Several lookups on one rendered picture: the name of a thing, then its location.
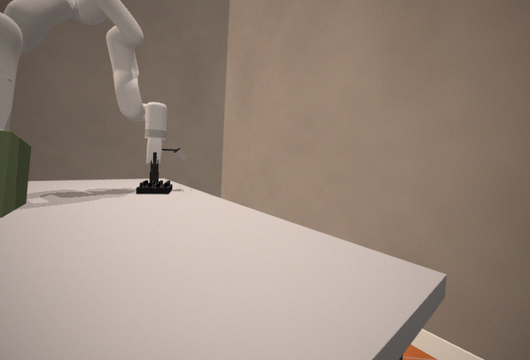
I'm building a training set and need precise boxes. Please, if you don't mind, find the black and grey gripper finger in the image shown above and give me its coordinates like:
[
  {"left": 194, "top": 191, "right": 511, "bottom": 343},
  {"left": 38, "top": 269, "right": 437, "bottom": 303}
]
[{"left": 150, "top": 153, "right": 159, "bottom": 183}]

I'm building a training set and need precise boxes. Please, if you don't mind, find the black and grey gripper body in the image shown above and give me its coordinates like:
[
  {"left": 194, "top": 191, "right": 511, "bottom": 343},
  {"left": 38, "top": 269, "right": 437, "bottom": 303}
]
[{"left": 145, "top": 137, "right": 166, "bottom": 164}]

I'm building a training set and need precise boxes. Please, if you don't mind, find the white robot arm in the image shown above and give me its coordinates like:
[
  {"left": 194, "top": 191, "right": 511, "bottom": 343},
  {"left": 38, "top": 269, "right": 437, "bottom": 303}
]
[{"left": 0, "top": 0, "right": 167, "bottom": 138}]

